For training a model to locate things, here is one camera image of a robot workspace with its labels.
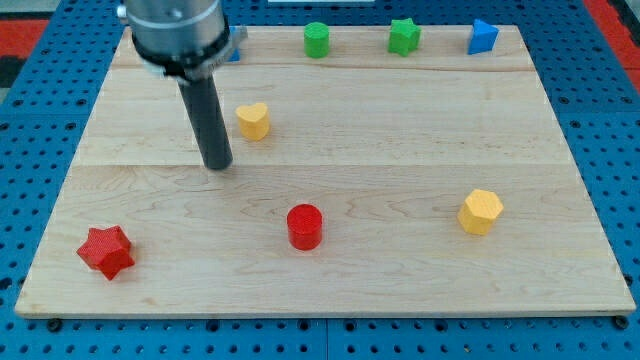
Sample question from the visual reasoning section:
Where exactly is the blue block behind arm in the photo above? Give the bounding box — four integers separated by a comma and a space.
226, 26, 241, 62

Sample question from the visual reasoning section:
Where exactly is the yellow heart block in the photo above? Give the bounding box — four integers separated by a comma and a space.
235, 103, 271, 141

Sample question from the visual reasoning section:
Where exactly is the red cylinder block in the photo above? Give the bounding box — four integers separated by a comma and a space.
286, 204, 323, 251

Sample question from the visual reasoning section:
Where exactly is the wooden board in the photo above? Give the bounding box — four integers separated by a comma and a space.
15, 25, 636, 319

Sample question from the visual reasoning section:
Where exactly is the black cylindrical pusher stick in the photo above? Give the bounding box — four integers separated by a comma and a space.
179, 75, 233, 170

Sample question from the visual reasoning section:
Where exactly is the green cylinder block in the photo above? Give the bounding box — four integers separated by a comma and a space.
303, 22, 330, 59

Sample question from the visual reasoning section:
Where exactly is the yellow hexagon block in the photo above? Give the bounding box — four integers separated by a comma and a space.
457, 189, 504, 236

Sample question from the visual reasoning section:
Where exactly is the green star block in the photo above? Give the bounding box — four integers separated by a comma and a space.
387, 18, 421, 57

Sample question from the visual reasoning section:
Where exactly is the blue triangle block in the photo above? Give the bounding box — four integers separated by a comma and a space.
467, 19, 500, 55

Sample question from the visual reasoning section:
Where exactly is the red star block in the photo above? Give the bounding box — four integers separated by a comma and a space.
76, 225, 135, 281

